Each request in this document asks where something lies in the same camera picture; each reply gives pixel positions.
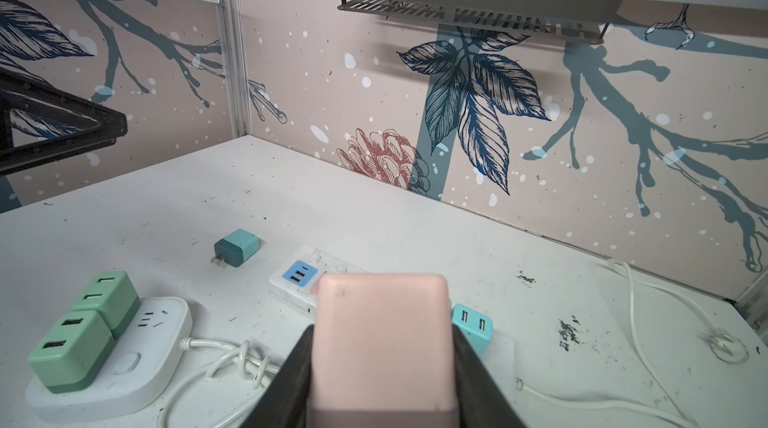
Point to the white three-pin plug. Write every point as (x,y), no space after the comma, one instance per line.
(728,348)

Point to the pink charger plug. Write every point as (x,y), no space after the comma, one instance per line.
(382,352)

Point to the green charger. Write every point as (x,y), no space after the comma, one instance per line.
(236,248)

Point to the white square socket cube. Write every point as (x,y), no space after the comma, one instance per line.
(135,374)

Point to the teal charger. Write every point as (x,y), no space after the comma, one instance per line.
(475,326)

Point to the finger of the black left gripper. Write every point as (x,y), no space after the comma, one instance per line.
(41,125)

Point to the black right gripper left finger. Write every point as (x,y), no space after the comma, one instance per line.
(284,403)

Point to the light green charger plug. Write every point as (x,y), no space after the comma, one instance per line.
(73,351)

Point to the long white power strip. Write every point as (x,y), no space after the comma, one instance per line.
(297,286)

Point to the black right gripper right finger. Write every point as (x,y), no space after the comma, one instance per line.
(481,404)

